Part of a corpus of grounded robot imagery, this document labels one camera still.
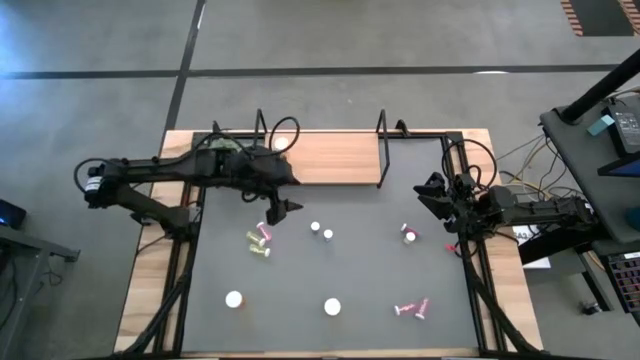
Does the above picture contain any black device with blue light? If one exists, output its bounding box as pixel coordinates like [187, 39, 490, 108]
[0, 198, 27, 230]

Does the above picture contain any orange striped floor mat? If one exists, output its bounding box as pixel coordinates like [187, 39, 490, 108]
[559, 0, 640, 37]

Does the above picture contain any white paper label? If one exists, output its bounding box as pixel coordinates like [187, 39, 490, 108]
[512, 224, 551, 270]

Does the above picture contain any dark grey side desk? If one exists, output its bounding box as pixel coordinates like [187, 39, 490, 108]
[539, 94, 640, 256]

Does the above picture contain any black power adapter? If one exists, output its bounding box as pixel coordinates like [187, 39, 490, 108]
[607, 102, 640, 156]

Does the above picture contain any black desk frame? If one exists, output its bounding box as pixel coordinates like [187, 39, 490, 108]
[0, 224, 81, 346]

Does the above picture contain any black table frame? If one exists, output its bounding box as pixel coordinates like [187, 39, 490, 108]
[112, 130, 556, 359]

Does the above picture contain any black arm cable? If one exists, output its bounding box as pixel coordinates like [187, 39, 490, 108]
[441, 138, 500, 187]
[268, 115, 302, 154]

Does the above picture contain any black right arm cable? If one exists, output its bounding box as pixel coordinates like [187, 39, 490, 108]
[441, 138, 500, 187]

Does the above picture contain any teal block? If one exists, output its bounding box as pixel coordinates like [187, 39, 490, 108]
[587, 114, 615, 137]

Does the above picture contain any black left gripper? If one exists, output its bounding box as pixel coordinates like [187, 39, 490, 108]
[234, 151, 305, 226]

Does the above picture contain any thick black pole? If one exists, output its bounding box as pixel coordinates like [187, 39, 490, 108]
[559, 49, 640, 124]

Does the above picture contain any bundle of floor cables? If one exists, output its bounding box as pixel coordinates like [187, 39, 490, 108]
[497, 133, 569, 201]

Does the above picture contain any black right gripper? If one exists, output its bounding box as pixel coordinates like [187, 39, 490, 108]
[413, 173, 484, 235]

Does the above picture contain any black laptop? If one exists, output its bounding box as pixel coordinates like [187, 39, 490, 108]
[597, 157, 640, 179]

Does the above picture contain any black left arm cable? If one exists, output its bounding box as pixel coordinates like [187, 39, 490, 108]
[268, 115, 302, 154]

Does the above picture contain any wooden shelf with black frame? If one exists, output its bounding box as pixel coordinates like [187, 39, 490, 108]
[254, 108, 405, 190]

